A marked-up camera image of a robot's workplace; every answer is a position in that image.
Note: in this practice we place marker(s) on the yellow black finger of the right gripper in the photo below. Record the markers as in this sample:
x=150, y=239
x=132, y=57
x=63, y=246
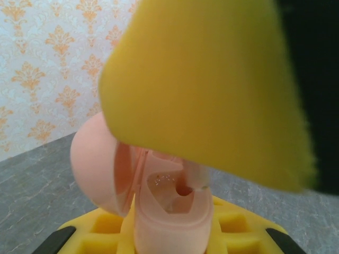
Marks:
x=198, y=79

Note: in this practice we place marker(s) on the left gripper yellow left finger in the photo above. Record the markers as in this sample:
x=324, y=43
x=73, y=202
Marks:
x=106, y=232

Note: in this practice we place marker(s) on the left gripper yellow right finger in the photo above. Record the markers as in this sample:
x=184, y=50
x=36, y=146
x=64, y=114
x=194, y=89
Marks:
x=238, y=232

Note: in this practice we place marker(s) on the pink earbud charging case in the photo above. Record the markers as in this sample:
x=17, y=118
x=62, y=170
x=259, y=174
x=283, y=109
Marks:
x=172, y=219

